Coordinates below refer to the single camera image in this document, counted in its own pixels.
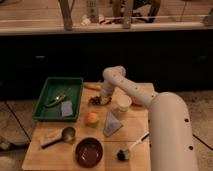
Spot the grey folded cloth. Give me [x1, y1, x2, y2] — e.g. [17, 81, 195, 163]
[103, 112, 123, 137]

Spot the dark red bowl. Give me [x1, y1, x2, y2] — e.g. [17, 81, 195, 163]
[75, 137, 103, 168]

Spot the green plastic tray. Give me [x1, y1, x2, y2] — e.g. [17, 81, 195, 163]
[32, 77, 83, 122]

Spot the dark purple grape bunch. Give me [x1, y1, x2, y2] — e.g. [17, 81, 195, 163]
[89, 96, 103, 105]

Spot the orange plastic bowl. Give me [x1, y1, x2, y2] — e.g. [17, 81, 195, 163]
[131, 98, 143, 106]

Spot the black and white dish brush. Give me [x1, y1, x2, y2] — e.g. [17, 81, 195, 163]
[117, 132, 149, 161]

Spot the orange fruit toy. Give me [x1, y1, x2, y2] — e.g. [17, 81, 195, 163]
[86, 112, 99, 126]

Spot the green utensil in tray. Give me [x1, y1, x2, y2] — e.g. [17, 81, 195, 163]
[46, 89, 69, 108]

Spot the metal measuring cup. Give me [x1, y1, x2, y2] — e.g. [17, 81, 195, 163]
[40, 127, 76, 149]

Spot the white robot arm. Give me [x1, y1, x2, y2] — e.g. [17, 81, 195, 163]
[100, 66, 199, 171]

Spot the grey sponge in tray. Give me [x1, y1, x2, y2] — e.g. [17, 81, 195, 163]
[61, 101, 73, 117]

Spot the white paper cup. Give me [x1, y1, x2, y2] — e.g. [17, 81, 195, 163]
[114, 95, 132, 113]

